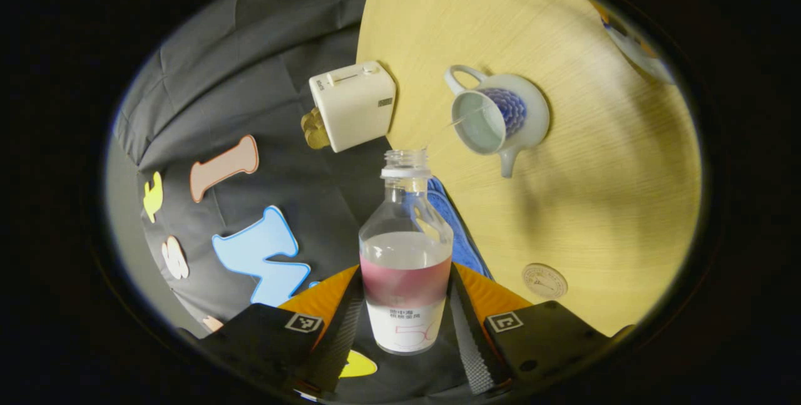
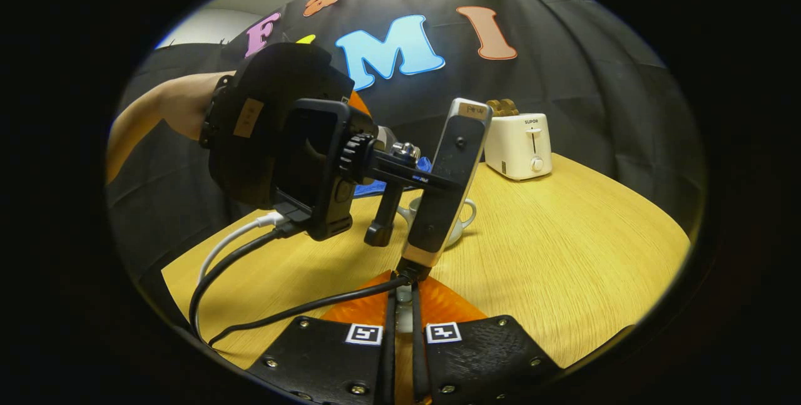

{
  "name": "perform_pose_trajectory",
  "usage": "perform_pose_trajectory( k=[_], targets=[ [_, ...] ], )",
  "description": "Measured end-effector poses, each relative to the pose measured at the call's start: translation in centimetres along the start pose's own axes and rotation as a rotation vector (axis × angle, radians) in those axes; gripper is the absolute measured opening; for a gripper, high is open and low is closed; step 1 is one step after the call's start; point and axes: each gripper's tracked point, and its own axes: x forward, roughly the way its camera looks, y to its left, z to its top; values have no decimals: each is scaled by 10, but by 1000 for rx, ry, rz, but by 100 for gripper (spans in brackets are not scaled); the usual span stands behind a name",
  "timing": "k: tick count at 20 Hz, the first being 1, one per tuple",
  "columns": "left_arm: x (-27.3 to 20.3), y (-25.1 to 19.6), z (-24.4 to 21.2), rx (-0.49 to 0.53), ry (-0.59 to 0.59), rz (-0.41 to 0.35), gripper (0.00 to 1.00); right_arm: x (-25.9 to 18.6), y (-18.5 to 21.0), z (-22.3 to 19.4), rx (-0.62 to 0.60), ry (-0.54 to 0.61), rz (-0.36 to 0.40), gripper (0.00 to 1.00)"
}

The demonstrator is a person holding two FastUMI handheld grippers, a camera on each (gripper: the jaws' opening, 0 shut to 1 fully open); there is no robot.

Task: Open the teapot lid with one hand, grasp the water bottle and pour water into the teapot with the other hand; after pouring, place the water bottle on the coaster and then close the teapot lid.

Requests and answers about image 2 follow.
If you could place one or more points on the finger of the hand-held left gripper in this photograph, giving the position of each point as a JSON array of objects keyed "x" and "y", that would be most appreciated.
[{"x": 358, "y": 104}]

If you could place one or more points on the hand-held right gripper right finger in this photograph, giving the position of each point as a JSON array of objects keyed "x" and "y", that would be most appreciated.
[{"x": 418, "y": 361}]

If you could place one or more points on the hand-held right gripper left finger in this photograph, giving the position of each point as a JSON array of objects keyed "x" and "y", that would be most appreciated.
[{"x": 387, "y": 367}]

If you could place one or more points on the white blue-flowered teacup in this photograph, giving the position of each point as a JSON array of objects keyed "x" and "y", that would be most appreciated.
[{"x": 455, "y": 235}]

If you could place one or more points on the blue folded towel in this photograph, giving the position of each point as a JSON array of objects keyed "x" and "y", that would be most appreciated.
[{"x": 364, "y": 189}]

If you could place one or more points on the white toaster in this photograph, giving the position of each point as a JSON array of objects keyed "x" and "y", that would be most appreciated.
[{"x": 516, "y": 145}]

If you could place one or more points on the black backdrop cloth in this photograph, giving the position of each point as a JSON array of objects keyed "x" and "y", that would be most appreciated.
[{"x": 594, "y": 79}]

